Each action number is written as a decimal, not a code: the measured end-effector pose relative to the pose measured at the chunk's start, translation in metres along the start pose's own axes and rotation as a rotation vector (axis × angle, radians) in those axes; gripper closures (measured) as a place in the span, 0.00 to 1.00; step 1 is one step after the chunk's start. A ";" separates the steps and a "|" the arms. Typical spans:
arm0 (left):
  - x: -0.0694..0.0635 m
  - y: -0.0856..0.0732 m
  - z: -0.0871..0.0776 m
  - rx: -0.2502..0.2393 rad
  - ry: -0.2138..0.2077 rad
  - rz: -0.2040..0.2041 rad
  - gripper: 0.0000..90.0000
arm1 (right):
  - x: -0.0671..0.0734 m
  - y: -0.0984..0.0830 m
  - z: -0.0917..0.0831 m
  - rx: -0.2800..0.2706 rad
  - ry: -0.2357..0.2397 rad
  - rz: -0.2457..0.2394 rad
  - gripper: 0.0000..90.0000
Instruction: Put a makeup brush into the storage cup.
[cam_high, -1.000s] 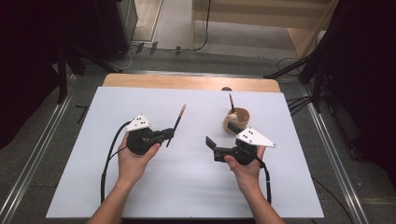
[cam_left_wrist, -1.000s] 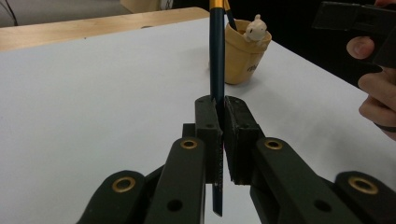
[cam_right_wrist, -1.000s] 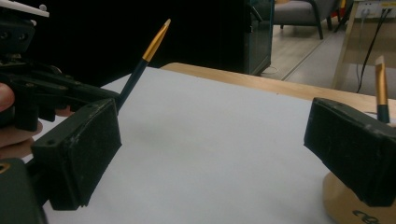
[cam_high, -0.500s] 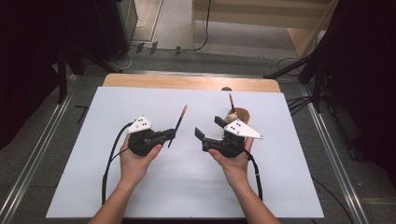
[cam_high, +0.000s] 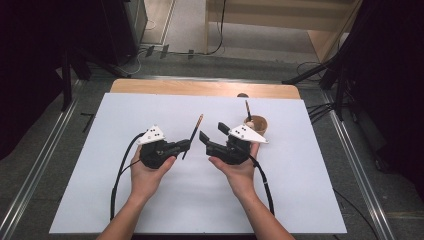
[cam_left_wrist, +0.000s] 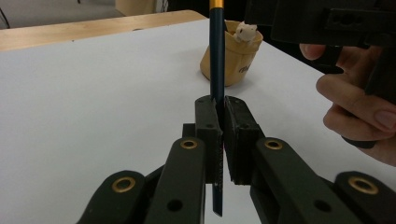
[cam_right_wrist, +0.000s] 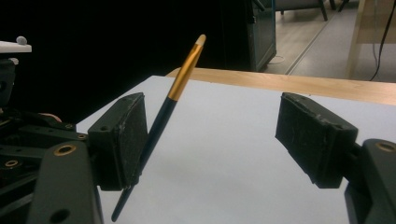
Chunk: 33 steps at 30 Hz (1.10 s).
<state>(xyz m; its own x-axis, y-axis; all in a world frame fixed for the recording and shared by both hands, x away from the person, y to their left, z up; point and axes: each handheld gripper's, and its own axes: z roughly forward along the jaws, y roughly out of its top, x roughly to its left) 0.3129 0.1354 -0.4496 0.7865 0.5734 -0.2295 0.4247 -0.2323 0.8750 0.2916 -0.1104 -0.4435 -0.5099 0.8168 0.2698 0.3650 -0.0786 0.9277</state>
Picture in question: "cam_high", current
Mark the black tripod stand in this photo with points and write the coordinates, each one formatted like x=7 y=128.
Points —
x=66 y=83
x=339 y=90

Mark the wooden table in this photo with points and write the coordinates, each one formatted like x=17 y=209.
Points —
x=200 y=88

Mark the dark pencil with orange end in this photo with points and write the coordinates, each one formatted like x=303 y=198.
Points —
x=248 y=111
x=194 y=131

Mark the person's left hand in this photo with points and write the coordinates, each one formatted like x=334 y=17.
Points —
x=146 y=181

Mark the black cabinet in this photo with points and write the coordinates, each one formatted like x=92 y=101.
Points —
x=121 y=30

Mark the white board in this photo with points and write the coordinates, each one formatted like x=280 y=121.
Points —
x=200 y=200

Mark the metal floor rail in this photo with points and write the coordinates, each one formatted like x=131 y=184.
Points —
x=36 y=166
x=356 y=173

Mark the person's right hand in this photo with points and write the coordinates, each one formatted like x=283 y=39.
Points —
x=241 y=176

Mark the wooden pencil holder with figure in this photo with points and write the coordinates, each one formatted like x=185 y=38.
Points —
x=260 y=125

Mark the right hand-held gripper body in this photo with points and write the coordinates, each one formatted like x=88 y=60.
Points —
x=245 y=133

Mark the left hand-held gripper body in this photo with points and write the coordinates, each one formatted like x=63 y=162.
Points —
x=153 y=155

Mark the light wooden shelf unit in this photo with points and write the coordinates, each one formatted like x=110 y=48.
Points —
x=283 y=15

